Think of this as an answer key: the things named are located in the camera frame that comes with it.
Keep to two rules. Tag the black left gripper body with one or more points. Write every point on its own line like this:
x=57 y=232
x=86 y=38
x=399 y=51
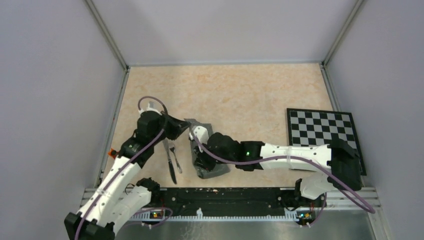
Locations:
x=172 y=129

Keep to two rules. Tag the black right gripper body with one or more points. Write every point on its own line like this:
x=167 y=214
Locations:
x=208 y=162

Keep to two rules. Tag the grey cloth napkin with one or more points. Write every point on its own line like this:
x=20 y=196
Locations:
x=220 y=167

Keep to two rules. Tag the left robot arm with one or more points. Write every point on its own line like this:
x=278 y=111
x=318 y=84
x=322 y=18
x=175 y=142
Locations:
x=116 y=172

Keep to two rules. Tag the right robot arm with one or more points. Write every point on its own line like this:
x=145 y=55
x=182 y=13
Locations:
x=334 y=166

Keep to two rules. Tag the silver table knife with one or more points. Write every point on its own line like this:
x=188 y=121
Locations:
x=169 y=160

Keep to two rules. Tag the silver fork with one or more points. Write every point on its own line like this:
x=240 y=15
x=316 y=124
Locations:
x=179 y=168

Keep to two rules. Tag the colourful card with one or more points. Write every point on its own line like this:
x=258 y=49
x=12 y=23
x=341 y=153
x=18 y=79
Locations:
x=113 y=153

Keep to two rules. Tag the black white checkerboard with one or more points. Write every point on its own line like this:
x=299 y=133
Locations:
x=311 y=127

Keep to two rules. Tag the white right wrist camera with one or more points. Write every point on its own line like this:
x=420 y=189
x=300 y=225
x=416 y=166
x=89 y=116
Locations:
x=200 y=132

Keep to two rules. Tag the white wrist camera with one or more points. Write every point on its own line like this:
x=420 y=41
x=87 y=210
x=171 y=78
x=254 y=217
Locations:
x=150 y=107
x=200 y=132

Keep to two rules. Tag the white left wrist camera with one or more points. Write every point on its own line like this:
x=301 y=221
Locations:
x=150 y=107

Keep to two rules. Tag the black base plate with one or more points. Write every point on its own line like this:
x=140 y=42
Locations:
x=232 y=202

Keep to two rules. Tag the aluminium frame rail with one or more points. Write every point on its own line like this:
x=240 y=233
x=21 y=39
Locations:
x=333 y=201

